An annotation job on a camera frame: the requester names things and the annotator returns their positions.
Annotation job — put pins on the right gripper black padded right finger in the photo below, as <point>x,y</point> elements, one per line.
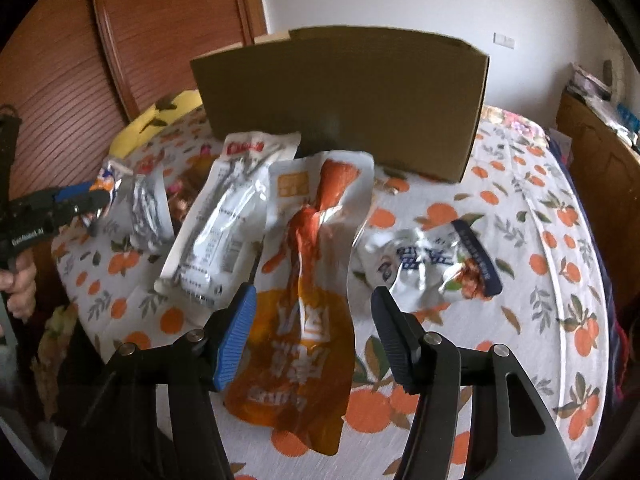
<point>420,361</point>

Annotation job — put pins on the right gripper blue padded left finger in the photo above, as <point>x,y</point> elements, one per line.
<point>211,355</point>

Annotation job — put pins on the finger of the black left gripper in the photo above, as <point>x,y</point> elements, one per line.
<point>66,212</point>

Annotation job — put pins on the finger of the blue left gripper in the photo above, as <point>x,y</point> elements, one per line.
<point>81,193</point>

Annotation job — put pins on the silver foil snack packet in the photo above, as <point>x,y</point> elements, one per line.
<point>140,198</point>

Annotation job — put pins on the white grey snack pouch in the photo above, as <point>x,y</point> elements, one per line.
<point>215,246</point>

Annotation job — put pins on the orange white snack pouch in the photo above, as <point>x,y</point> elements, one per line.
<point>301,348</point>

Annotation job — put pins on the white navy snack bag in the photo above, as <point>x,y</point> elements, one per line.
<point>424,269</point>

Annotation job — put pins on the person's hand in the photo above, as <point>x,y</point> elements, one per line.
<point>20,286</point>

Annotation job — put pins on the yellow pillow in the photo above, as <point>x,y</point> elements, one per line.
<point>161,114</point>

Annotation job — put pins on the brown wooden wardrobe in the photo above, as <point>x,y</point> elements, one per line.
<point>78,71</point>

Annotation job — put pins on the brown cardboard box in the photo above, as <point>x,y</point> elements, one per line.
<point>411,99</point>

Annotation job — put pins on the wooden side cabinet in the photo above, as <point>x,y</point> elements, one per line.
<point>605,173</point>

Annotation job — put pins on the clutter on cabinet top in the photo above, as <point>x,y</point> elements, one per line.
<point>598,97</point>

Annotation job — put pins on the white wall switch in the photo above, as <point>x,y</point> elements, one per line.
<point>504,41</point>

